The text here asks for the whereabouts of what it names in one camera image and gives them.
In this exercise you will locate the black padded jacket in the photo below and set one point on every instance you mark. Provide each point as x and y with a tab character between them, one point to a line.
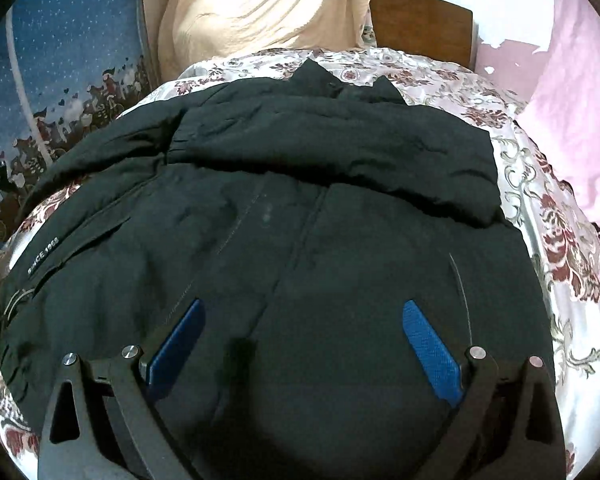
304	214

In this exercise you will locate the beige draped cloth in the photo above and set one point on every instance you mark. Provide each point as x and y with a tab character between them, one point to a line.
196	30

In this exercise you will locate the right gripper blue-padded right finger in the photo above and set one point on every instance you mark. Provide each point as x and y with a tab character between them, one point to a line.
505	422

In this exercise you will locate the blue fabric wardrobe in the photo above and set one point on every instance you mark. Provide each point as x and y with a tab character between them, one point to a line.
67	68

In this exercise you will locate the brown wooden headboard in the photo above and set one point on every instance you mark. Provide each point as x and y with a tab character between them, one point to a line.
433	28

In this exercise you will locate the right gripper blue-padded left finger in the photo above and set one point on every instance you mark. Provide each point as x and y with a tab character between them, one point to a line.
101	421

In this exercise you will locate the floral satin bed cover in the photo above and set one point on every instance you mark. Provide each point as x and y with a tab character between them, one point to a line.
563	246

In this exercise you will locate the pink satin curtain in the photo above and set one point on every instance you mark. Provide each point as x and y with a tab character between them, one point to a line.
563	115

